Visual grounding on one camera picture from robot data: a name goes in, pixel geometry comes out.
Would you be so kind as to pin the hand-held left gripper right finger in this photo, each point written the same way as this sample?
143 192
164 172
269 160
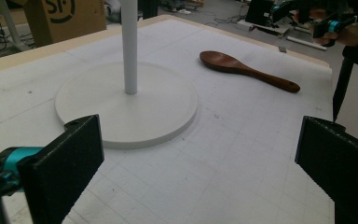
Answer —
348 168

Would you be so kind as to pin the white stand with round base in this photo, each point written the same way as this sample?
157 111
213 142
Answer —
136 121

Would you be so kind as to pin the brown wooden spoon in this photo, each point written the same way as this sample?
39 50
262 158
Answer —
220 60

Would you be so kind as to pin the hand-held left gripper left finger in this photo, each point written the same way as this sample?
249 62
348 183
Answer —
62 168

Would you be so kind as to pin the white floor rail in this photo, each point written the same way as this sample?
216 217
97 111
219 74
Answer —
306 43

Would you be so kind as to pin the white grid mat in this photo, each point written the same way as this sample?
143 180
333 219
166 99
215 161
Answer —
230 155

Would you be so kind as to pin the cardboard box with round logo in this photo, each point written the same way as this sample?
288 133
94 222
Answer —
65 21

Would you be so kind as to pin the black equipment box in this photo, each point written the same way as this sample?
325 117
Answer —
259 12

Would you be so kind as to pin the white metal leg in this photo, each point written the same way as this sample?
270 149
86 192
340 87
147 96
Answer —
11 28

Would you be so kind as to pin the black stand leg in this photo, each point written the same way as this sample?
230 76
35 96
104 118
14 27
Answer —
341 90

